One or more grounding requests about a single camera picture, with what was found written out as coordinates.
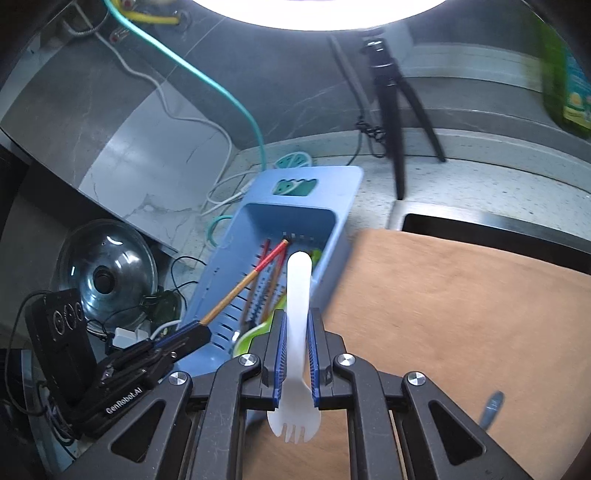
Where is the bright round lamp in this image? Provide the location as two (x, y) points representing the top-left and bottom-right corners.
(191, 0), (446, 31)

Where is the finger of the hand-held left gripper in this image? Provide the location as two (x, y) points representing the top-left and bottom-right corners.
(98, 327), (213, 394)
(106, 322), (206, 366)

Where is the blue plastic utensil basket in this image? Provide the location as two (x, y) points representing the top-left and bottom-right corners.
(178, 165), (365, 370)

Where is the brown felt mat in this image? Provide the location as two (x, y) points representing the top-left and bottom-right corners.
(240, 228), (591, 480)

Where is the metal utensil handle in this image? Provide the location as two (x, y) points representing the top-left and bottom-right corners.
(480, 391), (505, 428)

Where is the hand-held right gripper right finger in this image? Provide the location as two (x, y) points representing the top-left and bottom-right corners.
(307, 307), (532, 480)

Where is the teal and white power strip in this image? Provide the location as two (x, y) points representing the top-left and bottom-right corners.
(272, 151), (317, 197)

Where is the white plug adapter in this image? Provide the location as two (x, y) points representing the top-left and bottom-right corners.
(113, 327), (139, 349)

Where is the white plastic spork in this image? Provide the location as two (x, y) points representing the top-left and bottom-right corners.
(267, 251), (317, 444)

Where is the black tripod cable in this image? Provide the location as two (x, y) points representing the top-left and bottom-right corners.
(329, 36), (387, 167)

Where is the yellow cable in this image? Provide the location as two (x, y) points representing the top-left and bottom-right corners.
(111, 6), (181, 25)

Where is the teal cable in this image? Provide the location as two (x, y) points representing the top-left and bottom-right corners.
(104, 0), (267, 247)

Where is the white cable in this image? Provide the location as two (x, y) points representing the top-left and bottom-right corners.
(95, 34), (259, 217)

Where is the green plastic spoon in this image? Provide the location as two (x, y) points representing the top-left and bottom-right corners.
(232, 248), (325, 358)

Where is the glass pot lid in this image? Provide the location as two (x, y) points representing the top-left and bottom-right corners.
(58, 219), (158, 330)

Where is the black tripod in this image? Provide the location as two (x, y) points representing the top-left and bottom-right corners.
(358, 28), (446, 201)

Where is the green dish soap bottle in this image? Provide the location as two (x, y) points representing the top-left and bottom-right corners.
(540, 18), (591, 137)

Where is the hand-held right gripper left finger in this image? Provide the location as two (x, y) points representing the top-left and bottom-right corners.
(60, 308), (288, 480)

